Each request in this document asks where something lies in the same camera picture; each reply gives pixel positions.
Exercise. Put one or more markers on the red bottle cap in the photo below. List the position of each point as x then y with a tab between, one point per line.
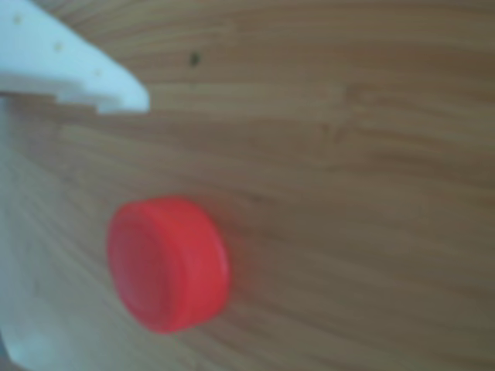
166	266

